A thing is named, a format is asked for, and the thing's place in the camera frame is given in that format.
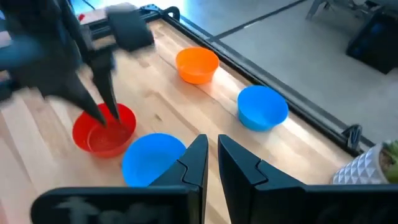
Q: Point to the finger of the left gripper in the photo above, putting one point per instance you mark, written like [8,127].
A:
[105,84]
[77,96]

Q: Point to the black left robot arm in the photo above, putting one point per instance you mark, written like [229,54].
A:
[34,15]

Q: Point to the black aluminium table frame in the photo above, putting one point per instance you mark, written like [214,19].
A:
[311,114]

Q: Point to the succulent in white patterned pot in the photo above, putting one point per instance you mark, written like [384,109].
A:
[360,169]

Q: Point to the black floor cabinet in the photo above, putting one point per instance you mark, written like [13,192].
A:
[376,40]

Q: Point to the red plastic mini bowl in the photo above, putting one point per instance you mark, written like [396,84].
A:
[109,143]

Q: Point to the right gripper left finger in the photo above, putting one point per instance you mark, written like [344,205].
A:
[192,168]

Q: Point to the orange plastic mini bowl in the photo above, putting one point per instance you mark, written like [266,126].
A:
[197,65]

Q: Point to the blue plastic mini bowl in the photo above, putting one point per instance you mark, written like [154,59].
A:
[262,107]
[146,161]

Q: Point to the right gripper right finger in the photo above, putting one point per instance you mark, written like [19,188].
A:
[245,186]

